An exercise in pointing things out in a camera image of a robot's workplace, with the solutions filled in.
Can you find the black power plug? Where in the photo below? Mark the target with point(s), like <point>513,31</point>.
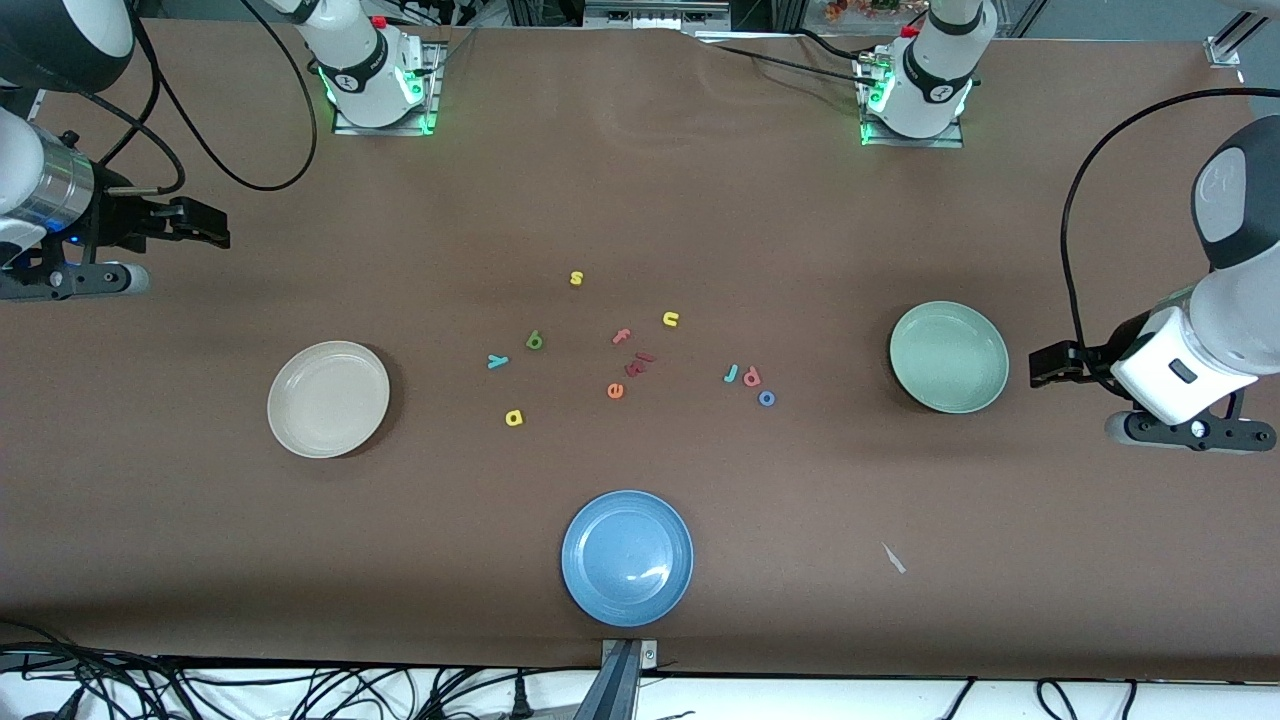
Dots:
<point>520,703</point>

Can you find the grey metal camera mount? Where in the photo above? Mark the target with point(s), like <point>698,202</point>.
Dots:
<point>625,690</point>

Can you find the grey metal box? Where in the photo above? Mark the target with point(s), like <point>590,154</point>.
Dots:
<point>650,12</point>

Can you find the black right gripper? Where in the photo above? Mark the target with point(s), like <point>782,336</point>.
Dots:
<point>112,221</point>

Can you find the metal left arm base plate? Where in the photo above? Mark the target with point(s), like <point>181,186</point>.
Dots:
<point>915,143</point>

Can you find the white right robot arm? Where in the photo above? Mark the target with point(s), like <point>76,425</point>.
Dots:
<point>370,75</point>

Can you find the brown table cover sheet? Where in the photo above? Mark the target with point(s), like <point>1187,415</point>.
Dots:
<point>200,550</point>

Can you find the orange artificial flowers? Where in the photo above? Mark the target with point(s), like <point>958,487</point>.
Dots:
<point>860,8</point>

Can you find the aluminium corner bracket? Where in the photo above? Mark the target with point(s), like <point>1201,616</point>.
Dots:
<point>1225,50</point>

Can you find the pale green plate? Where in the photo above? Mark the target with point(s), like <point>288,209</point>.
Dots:
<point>949,357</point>

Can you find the blue plate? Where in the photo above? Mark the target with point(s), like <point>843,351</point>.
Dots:
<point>627,558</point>

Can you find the pink foam letter p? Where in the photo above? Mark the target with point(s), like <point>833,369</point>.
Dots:
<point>746,380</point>

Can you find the beige brown plate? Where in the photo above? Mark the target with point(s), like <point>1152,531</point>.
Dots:
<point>328,399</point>

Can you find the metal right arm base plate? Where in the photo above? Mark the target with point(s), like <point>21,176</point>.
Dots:
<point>432,90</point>

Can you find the white paper scrap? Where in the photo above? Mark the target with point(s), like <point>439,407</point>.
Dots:
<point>893,558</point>

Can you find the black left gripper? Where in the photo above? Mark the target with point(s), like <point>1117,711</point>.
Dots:
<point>1096,360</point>

